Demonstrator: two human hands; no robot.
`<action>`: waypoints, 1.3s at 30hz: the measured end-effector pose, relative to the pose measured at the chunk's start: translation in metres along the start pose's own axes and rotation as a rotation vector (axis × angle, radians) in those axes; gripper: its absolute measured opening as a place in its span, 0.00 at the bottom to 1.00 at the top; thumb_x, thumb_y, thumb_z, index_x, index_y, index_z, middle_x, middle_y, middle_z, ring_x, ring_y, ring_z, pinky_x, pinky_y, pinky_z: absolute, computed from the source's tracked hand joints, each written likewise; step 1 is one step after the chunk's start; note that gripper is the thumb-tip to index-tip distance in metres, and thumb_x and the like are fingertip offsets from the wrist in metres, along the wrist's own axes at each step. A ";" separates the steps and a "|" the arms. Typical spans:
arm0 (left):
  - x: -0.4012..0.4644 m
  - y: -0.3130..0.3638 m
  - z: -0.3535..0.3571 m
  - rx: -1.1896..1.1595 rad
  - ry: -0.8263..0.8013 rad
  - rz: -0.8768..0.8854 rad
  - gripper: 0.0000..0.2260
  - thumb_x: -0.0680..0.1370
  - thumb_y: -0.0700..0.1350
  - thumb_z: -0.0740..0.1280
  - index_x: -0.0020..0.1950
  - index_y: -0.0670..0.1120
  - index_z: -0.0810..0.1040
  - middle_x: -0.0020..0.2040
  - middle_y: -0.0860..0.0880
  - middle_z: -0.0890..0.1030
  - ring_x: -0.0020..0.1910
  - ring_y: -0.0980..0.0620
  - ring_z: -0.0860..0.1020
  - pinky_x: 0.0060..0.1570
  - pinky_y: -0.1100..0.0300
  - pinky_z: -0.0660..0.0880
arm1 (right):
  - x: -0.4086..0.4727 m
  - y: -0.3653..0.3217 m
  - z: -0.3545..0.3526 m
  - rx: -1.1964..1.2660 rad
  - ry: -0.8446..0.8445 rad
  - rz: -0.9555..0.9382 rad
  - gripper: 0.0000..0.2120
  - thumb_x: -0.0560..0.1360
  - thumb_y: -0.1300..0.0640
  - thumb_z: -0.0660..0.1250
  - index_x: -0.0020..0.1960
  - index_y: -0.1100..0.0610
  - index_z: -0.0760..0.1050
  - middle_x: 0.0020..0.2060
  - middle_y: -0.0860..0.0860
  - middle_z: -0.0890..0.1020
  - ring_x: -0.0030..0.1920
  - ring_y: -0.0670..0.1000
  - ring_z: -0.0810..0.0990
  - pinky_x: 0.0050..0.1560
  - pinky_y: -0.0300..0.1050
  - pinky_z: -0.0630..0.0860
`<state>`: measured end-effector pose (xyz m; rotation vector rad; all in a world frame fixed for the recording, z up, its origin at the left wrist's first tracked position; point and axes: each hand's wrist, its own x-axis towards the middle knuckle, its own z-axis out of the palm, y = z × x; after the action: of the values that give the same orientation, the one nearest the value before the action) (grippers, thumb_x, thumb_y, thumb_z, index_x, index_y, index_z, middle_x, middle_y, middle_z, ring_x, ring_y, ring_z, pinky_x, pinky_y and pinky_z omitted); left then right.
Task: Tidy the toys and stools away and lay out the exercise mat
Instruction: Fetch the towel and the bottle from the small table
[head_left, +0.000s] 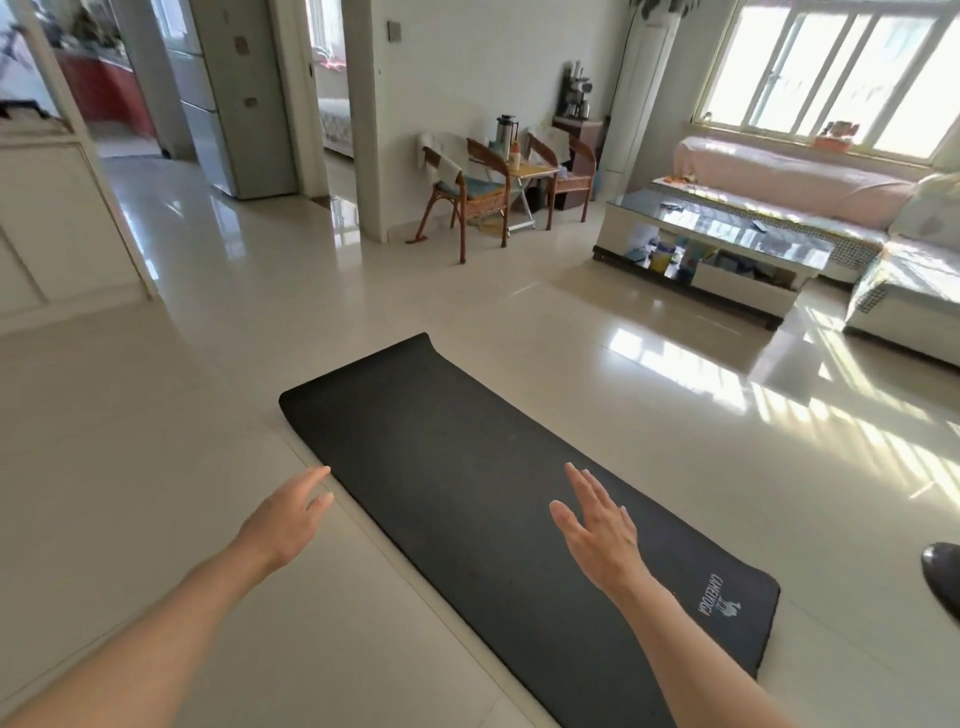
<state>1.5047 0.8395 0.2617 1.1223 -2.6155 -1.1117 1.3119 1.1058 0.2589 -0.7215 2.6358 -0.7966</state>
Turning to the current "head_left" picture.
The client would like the flower print cushion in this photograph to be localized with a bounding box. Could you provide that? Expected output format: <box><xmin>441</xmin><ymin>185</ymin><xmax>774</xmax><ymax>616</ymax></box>
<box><xmin>888</xmin><ymin>170</ymin><xmax>960</xmax><ymax>253</ymax></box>

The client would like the grey refrigerator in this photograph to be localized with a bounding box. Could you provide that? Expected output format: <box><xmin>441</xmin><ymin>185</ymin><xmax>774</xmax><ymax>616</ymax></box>
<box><xmin>149</xmin><ymin>0</ymin><xmax>301</xmax><ymax>201</ymax></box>

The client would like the brown wooden cabinet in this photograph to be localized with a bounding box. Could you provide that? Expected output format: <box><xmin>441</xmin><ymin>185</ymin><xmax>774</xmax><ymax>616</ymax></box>
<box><xmin>552</xmin><ymin>116</ymin><xmax>605</xmax><ymax>198</ymax></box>

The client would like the red kitchen cabinet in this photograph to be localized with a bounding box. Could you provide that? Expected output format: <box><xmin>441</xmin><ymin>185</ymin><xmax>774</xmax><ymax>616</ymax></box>
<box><xmin>52</xmin><ymin>48</ymin><xmax>160</xmax><ymax>142</ymax></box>

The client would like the white low cabinet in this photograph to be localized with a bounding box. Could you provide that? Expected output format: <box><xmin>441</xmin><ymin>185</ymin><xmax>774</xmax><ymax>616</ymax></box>
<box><xmin>0</xmin><ymin>112</ymin><xmax>160</xmax><ymax>335</ymax></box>

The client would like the person's left forearm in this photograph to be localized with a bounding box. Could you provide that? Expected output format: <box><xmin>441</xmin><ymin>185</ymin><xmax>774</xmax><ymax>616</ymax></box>
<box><xmin>0</xmin><ymin>539</ymin><xmax>279</xmax><ymax>728</ymax></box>

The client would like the black standing fan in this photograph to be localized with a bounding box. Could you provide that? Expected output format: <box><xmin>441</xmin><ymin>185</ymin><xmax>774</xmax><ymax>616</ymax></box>
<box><xmin>920</xmin><ymin>541</ymin><xmax>960</xmax><ymax>624</ymax></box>

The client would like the person's right hand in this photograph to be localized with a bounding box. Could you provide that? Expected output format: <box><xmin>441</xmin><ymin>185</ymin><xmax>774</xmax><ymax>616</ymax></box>
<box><xmin>548</xmin><ymin>461</ymin><xmax>654</xmax><ymax>601</ymax></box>

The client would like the pink sofa cover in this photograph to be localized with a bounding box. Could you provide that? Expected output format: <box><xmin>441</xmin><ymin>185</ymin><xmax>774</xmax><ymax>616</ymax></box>
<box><xmin>672</xmin><ymin>136</ymin><xmax>920</xmax><ymax>226</ymax></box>

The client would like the white patterned bed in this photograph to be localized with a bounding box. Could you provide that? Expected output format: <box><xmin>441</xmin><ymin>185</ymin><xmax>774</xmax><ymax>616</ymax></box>
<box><xmin>317</xmin><ymin>97</ymin><xmax>354</xmax><ymax>160</ymax></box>

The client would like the person's left hand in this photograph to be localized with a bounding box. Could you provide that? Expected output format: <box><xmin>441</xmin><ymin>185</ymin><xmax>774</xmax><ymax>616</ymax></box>
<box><xmin>232</xmin><ymin>464</ymin><xmax>337</xmax><ymax>575</ymax></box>

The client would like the white standing air conditioner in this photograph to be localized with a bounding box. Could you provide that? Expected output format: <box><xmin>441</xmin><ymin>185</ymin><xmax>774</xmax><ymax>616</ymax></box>
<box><xmin>599</xmin><ymin>7</ymin><xmax>680</xmax><ymax>200</ymax></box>

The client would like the yellow folding table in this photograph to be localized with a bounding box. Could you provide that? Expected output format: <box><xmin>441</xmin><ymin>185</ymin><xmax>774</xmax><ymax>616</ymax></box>
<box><xmin>509</xmin><ymin>161</ymin><xmax>562</xmax><ymax>234</ymax></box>

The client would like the brown rattan chair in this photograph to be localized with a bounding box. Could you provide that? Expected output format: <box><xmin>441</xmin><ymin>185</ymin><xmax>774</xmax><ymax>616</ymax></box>
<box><xmin>407</xmin><ymin>137</ymin><xmax>519</xmax><ymax>265</ymax></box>
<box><xmin>524</xmin><ymin>127</ymin><xmax>598</xmax><ymax>232</ymax></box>

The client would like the black yoga mat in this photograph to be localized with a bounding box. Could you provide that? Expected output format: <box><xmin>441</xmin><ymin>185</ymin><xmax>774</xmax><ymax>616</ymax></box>
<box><xmin>278</xmin><ymin>332</ymin><xmax>782</xmax><ymax>728</ymax></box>

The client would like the white frame window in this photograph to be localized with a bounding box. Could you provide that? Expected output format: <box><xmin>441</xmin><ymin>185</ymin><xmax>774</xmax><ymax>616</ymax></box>
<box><xmin>693</xmin><ymin>0</ymin><xmax>960</xmax><ymax>166</ymax></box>

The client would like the orange windowsill ornament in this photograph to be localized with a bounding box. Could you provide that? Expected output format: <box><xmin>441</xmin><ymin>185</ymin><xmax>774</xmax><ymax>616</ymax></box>
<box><xmin>813</xmin><ymin>119</ymin><xmax>858</xmax><ymax>153</ymax></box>

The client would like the black coffee machine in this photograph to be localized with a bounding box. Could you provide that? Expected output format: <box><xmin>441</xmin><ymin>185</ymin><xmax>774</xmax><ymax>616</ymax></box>
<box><xmin>560</xmin><ymin>63</ymin><xmax>595</xmax><ymax>121</ymax></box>

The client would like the glass top coffee table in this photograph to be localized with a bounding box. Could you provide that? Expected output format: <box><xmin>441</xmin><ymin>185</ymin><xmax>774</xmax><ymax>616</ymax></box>
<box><xmin>592</xmin><ymin>187</ymin><xmax>838</xmax><ymax>333</ymax></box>

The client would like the person's right forearm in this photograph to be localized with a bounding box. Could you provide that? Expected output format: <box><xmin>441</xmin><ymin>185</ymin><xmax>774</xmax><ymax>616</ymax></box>
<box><xmin>614</xmin><ymin>577</ymin><xmax>796</xmax><ymax>728</ymax></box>

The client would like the white cloth chair cover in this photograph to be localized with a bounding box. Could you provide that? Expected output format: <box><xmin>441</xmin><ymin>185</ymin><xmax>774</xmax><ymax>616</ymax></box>
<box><xmin>528</xmin><ymin>123</ymin><xmax>573</xmax><ymax>163</ymax></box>
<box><xmin>416</xmin><ymin>131</ymin><xmax>470</xmax><ymax>183</ymax></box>

